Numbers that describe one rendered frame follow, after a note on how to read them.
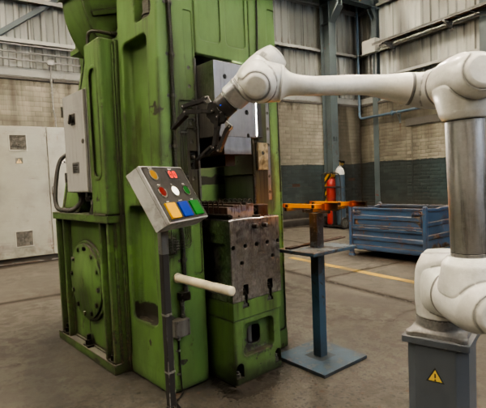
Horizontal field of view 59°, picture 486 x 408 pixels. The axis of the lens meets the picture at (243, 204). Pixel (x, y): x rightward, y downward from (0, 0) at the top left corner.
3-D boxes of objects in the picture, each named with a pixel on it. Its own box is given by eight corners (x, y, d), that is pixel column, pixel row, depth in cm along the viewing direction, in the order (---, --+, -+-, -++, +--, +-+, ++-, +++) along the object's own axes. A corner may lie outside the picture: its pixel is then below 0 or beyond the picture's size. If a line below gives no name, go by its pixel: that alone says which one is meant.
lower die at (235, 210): (253, 216, 246) (253, 201, 245) (227, 219, 233) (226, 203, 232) (209, 214, 277) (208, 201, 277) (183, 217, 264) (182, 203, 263)
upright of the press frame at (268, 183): (288, 346, 289) (276, -4, 276) (262, 357, 271) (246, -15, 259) (245, 330, 321) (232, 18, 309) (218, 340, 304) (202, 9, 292)
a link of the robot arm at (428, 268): (454, 306, 148) (453, 243, 147) (483, 323, 130) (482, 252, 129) (407, 308, 149) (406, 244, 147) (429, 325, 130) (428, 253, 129)
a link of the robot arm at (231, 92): (238, 78, 140) (225, 91, 142) (229, 74, 132) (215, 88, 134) (256, 99, 139) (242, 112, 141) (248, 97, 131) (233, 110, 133)
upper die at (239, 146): (251, 154, 244) (250, 138, 244) (224, 154, 231) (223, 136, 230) (206, 159, 275) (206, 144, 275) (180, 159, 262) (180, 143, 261)
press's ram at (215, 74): (267, 138, 253) (265, 70, 251) (216, 135, 227) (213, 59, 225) (222, 145, 284) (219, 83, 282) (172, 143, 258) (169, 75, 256)
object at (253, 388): (313, 374, 245) (313, 371, 245) (237, 414, 206) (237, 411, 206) (264, 355, 274) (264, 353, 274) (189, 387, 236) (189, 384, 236)
